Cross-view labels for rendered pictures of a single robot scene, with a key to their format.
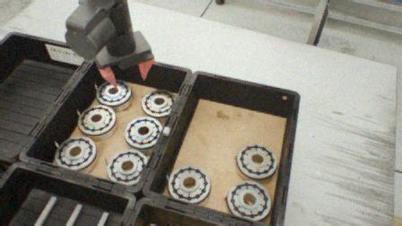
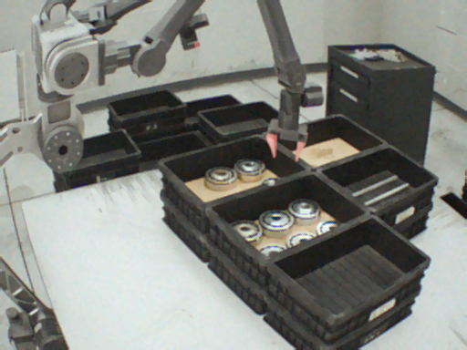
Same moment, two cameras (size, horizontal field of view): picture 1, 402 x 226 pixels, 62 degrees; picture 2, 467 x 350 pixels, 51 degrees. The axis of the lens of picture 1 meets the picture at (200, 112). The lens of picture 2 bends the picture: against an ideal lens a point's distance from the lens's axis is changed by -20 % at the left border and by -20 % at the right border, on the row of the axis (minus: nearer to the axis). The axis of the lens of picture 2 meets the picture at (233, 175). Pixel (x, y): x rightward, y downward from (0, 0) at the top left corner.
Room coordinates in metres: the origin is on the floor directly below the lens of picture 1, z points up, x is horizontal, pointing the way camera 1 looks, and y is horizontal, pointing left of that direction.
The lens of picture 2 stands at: (1.71, 1.04, 1.86)
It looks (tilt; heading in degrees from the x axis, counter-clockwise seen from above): 30 degrees down; 222
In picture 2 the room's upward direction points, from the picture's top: 1 degrees clockwise
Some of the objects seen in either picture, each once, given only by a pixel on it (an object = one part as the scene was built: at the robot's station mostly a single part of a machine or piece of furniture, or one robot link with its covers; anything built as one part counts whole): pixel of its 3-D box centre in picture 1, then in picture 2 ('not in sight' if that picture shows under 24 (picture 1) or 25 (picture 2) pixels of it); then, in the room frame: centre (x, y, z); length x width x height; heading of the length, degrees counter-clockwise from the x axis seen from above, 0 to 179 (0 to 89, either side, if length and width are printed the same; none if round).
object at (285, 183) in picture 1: (230, 140); (233, 169); (0.46, -0.07, 0.92); 0.40 x 0.30 x 0.02; 165
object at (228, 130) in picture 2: not in sight; (243, 155); (-0.41, -0.79, 0.37); 0.40 x 0.30 x 0.45; 160
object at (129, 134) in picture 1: (144, 132); (276, 220); (0.52, 0.15, 0.86); 0.10 x 0.10 x 0.01
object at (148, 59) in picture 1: (134, 64); (280, 142); (0.51, 0.14, 1.11); 0.07 x 0.07 x 0.09; 30
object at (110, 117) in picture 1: (97, 119); (304, 242); (0.56, 0.28, 0.86); 0.10 x 0.10 x 0.01
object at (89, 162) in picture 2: not in sight; (99, 189); (0.35, -1.06, 0.37); 0.40 x 0.30 x 0.45; 160
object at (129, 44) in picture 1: (119, 39); (288, 119); (0.50, 0.16, 1.18); 0.10 x 0.07 x 0.07; 120
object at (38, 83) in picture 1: (21, 99); (353, 279); (0.62, 0.51, 0.87); 0.40 x 0.30 x 0.11; 165
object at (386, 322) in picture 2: not in sight; (346, 306); (0.62, 0.51, 0.76); 0.40 x 0.30 x 0.12; 165
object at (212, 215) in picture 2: (116, 112); (292, 214); (0.54, 0.22, 0.92); 0.40 x 0.30 x 0.02; 165
